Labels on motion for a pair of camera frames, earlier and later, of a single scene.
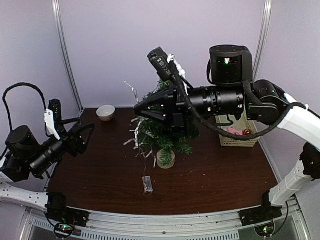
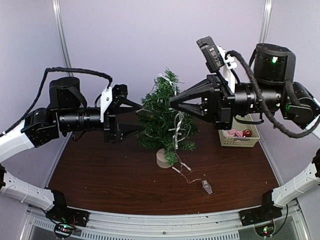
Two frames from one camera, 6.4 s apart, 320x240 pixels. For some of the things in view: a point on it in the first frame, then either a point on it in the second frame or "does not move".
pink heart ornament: x=233 y=130 does not move
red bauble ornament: x=246 y=132 does not move
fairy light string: x=142 y=139 → x=180 y=135
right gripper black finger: x=159 y=98 → x=195 y=92
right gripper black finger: x=142 y=110 → x=197 y=111
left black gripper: x=78 y=145 → x=109 y=118
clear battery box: x=147 y=184 → x=207 y=187
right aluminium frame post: x=262 y=39 does not move
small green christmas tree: x=165 y=140 does not move
